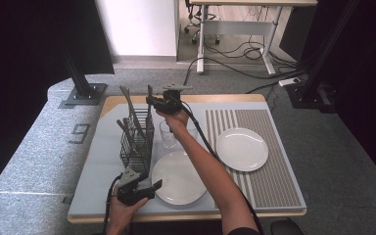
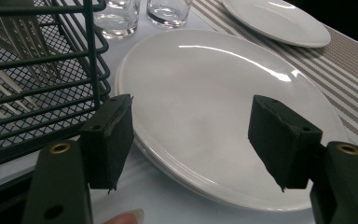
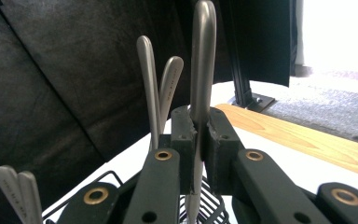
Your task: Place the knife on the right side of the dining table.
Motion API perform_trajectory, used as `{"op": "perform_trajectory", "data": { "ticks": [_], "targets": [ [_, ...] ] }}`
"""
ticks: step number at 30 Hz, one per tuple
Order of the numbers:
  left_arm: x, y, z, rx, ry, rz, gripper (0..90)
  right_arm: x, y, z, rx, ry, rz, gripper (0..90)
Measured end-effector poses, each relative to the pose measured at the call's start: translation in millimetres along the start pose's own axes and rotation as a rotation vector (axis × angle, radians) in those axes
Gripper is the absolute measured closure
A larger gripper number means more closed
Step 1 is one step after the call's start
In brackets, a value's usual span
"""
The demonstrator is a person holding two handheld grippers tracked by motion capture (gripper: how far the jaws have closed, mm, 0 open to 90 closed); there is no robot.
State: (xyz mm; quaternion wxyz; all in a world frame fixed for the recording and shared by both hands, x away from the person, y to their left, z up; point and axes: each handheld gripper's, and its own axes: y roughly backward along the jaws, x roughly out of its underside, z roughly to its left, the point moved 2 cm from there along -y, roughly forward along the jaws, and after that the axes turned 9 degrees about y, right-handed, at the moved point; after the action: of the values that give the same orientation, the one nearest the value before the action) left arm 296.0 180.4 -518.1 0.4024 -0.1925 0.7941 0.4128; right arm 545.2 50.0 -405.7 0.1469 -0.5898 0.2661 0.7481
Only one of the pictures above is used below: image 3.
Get silver table knife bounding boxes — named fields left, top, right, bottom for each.
left=185, top=0, right=217, bottom=224

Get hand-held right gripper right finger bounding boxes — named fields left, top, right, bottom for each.
left=204, top=106, right=324, bottom=224

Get black metal stand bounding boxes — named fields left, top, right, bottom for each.
left=227, top=0, right=276, bottom=114

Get black wire cutlery basket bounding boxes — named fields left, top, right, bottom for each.
left=41, top=170, right=231, bottom=224

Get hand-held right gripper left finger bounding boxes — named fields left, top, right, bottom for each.
left=122, top=105, right=199, bottom=224

